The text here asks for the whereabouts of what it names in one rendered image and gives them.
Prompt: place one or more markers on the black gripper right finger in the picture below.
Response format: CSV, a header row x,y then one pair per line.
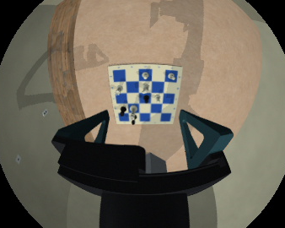
x,y
216,138

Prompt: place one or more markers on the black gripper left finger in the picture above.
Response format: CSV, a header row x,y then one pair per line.
x,y
78,130

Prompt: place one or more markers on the blue and cream chessboard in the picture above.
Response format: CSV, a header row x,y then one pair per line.
x,y
130,77

